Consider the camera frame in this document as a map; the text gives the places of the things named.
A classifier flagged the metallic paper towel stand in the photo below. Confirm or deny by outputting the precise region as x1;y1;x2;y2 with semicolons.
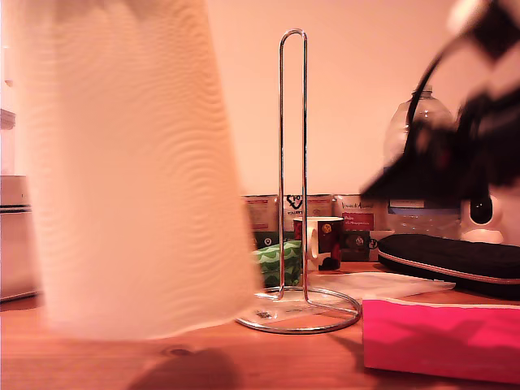
235;28;362;335

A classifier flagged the white Lancome bag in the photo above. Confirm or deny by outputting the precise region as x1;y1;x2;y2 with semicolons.
0;175;41;302

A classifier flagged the black camera cable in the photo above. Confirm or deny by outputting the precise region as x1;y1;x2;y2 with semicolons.
405;48;453;144

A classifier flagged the small white round camera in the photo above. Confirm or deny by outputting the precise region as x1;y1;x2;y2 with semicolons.
460;194;505;245

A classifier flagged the black zip case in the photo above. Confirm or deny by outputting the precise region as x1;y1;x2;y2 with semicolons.
376;233;520;301

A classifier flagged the white and dark red mug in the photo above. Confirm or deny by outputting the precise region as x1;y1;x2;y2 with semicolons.
292;216;345;272

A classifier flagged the dark green cardboard tray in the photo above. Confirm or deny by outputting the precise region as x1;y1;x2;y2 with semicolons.
251;229;396;262

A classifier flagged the silver tin with black logo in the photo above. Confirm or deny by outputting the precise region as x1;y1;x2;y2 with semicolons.
279;193;333;233

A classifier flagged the clear plastic zip bag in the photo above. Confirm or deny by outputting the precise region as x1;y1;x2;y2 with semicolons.
259;271;458;322

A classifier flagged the white paper towel roll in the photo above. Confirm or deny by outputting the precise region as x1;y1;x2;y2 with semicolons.
7;0;261;340

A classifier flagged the large clear water bottle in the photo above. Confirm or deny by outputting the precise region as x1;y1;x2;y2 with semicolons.
383;84;462;241

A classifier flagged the green patterned fabric pouch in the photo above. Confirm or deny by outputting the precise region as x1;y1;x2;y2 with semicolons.
249;239;304;288

